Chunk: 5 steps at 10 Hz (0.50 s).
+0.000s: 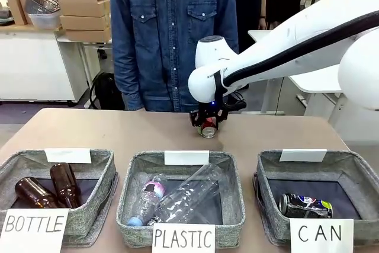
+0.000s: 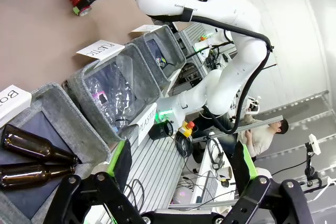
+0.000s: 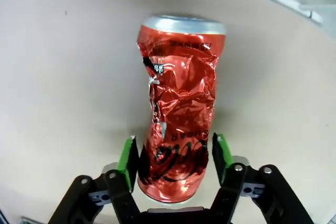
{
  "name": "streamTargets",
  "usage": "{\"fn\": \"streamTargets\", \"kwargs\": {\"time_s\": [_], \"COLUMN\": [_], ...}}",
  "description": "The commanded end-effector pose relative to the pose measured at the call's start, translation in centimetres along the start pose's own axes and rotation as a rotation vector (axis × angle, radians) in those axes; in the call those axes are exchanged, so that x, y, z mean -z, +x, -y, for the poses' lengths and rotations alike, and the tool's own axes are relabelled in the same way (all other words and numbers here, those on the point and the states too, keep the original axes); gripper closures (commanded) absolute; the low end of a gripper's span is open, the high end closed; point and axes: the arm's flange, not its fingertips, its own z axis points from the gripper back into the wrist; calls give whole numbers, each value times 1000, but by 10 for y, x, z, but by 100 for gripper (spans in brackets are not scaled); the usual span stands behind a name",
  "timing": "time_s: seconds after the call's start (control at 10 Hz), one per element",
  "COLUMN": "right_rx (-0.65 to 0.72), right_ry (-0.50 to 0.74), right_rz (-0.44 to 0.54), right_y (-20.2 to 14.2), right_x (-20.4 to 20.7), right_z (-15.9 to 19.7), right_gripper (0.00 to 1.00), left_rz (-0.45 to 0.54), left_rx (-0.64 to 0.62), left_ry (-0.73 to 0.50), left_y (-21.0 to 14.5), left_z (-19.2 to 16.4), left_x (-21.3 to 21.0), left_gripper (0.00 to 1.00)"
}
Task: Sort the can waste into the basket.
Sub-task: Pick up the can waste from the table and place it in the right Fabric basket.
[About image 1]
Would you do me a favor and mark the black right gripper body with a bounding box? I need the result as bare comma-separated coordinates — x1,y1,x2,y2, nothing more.
197,101,229,119

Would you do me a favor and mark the crushed red can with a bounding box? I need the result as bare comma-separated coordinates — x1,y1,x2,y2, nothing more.
197,117,219,140

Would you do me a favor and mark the large clear plastic bottle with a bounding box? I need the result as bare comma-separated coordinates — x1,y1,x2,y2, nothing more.
147,163,225,225

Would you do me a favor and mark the small clear plastic water bottle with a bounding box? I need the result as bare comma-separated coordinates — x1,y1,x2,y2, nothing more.
127,175,167,226

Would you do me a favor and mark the crushed black can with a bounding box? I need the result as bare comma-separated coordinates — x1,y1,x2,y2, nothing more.
278,193,333,219

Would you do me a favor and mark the brown glass bottle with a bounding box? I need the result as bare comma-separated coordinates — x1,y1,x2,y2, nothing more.
14,176,60,209
49,162,82,209

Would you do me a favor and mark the grey fabric basket can label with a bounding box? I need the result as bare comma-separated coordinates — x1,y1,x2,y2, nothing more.
252,148,370,247

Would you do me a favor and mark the grey fabric basket plastic label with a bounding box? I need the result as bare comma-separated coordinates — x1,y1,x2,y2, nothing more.
115,149,247,249

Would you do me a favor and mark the grey fabric basket bottle label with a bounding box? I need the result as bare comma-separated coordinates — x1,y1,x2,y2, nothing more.
0,148,120,248

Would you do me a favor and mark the white paper sign CAN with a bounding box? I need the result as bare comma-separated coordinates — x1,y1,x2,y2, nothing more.
289,217,355,253

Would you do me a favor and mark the blank white card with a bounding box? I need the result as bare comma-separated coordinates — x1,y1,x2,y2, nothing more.
279,148,328,163
43,147,93,165
163,150,210,166

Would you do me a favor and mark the person in denim shirt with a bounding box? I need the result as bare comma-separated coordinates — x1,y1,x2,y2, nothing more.
107,0,239,114

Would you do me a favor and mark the black backpack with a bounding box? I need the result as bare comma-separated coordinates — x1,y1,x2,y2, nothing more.
88,71,126,111

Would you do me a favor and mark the white table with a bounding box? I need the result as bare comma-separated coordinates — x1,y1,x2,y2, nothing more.
247,28,352,116

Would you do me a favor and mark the white paper sign PLASTIC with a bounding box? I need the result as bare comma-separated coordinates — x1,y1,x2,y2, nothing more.
152,222,216,253

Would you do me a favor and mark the white desk under boxes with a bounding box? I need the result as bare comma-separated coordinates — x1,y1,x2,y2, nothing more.
56,32,115,108

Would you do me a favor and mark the flat cardboard box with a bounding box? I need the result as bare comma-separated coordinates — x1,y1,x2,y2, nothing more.
63,26,113,43
59,14,112,32

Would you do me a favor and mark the white cabinet with wooden top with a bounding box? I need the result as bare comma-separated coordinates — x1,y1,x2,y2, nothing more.
0,24,90,106

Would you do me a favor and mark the clear plastic bin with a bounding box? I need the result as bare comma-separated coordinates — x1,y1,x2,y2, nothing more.
28,11,62,29

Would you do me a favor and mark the dark mesh plastic crate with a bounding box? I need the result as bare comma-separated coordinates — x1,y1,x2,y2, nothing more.
24,0,62,15

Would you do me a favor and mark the white paper sign BOTTLE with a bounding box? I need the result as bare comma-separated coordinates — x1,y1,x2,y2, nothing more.
0,207,70,253

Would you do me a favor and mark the small cardboard box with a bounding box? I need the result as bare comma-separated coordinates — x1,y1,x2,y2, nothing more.
6,0,34,26

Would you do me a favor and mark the black right arm cable sleeve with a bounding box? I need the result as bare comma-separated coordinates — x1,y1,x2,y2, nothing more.
215,9,379,108

